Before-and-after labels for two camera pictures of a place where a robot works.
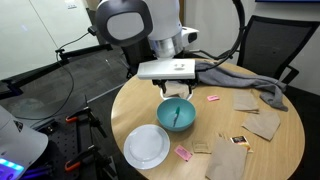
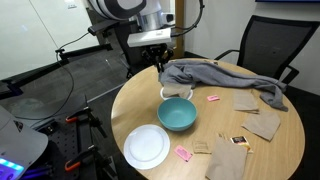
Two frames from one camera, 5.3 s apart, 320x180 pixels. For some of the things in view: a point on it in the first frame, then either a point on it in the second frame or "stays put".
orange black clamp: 91,155 stays put
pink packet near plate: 184,153 stays put
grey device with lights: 20,145 stays put
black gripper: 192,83 to 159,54
